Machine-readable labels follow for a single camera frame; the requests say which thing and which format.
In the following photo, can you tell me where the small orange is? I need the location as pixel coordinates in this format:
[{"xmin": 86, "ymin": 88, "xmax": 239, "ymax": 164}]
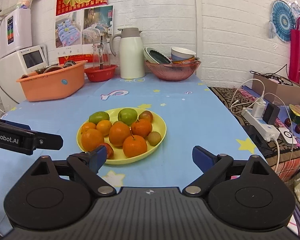
[
  {"xmin": 81, "ymin": 122, "xmax": 96, "ymax": 134},
  {"xmin": 96, "ymin": 120, "xmax": 112, "ymax": 137}
]

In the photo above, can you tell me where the orange with stem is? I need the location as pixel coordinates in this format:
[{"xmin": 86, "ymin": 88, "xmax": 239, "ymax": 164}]
[{"xmin": 122, "ymin": 131, "xmax": 147, "ymax": 158}]

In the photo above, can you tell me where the large green mango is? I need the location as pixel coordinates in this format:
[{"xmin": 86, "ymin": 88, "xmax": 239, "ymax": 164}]
[{"xmin": 89, "ymin": 111, "xmax": 110, "ymax": 125}]

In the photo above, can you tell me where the dark orange tangerine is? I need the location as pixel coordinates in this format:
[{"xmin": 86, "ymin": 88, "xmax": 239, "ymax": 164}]
[{"xmin": 130, "ymin": 119, "xmax": 153, "ymax": 138}]

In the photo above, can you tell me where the brownish plum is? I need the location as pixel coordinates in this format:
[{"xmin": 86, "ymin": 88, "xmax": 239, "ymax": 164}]
[{"xmin": 139, "ymin": 111, "xmax": 153, "ymax": 122}]

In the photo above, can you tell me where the large back orange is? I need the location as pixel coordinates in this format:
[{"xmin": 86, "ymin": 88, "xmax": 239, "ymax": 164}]
[{"xmin": 81, "ymin": 128, "xmax": 104, "ymax": 152}]

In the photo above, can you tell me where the orange plastic basket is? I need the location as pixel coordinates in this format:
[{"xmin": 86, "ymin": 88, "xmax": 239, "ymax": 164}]
[{"xmin": 17, "ymin": 60, "xmax": 86, "ymax": 102}]

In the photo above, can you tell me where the small longan on plate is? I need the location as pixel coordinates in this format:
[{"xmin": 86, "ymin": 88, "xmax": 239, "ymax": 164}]
[{"xmin": 147, "ymin": 131, "xmax": 162, "ymax": 146}]

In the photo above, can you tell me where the white power strip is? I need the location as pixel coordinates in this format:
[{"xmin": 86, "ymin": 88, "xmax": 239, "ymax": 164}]
[{"xmin": 241, "ymin": 108, "xmax": 280, "ymax": 142}]

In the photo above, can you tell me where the yellow oval plate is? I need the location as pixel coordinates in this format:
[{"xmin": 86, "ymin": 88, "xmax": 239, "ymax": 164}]
[{"xmin": 76, "ymin": 107, "xmax": 167, "ymax": 165}]

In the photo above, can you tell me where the white appliance with screen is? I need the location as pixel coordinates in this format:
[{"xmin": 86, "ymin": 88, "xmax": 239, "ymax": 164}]
[{"xmin": 0, "ymin": 45, "xmax": 47, "ymax": 111}]

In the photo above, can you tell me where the white phone charger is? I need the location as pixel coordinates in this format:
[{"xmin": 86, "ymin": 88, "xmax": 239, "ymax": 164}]
[{"xmin": 251, "ymin": 98, "xmax": 266, "ymax": 119}]

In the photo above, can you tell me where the red plastic basket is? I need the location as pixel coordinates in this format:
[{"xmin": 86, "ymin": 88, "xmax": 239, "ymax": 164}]
[{"xmin": 84, "ymin": 64, "xmax": 117, "ymax": 82}]

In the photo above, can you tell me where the cardboard box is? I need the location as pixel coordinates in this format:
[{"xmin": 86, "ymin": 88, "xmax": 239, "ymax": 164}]
[{"xmin": 251, "ymin": 74, "xmax": 300, "ymax": 106}]

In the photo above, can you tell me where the pink glass bowl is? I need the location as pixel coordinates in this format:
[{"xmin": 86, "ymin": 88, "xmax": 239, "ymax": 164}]
[{"xmin": 145, "ymin": 60, "xmax": 201, "ymax": 81}]

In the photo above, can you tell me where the clear glass pitcher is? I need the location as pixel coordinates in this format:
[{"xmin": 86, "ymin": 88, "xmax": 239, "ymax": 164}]
[{"xmin": 93, "ymin": 36, "xmax": 110, "ymax": 70}]

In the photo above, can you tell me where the white water purifier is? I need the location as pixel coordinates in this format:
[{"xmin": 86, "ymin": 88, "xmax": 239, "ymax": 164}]
[{"xmin": 0, "ymin": 9, "xmax": 32, "ymax": 59}]

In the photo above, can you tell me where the blue white ceramic bowl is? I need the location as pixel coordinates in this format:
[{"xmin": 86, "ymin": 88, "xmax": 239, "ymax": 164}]
[{"xmin": 171, "ymin": 47, "xmax": 196, "ymax": 61}]

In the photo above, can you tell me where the white thermos jug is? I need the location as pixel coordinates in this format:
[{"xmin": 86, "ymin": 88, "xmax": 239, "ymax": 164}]
[{"xmin": 109, "ymin": 27, "xmax": 145, "ymax": 79}]

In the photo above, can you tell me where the pink gift bag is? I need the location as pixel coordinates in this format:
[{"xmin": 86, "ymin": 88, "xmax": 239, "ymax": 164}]
[{"xmin": 288, "ymin": 17, "xmax": 300, "ymax": 83}]

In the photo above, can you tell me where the blue round paper fan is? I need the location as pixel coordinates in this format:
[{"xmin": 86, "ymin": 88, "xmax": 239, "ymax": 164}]
[{"xmin": 268, "ymin": 0, "xmax": 296, "ymax": 42}]

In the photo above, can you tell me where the wall calendar poster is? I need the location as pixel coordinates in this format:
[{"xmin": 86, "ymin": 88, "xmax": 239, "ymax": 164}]
[{"xmin": 55, "ymin": 0, "xmax": 114, "ymax": 64}]

